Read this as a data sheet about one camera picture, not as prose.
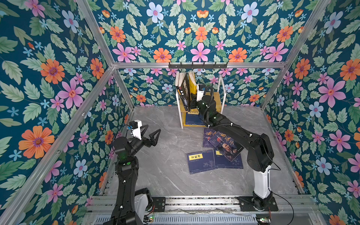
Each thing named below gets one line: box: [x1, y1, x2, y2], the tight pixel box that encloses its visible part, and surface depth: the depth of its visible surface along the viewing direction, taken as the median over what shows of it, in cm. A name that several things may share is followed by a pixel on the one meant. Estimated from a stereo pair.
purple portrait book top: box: [208, 130, 245, 163], surface depth 95 cm
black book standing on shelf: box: [175, 71, 190, 113], surface depth 80 cm
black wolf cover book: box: [177, 72, 191, 113], surface depth 85 cm
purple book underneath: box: [202, 127, 218, 149], surface depth 98 cm
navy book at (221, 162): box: [213, 148, 244, 169], surface depth 90 cm
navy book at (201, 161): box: [186, 149, 216, 175], surface depth 90 cm
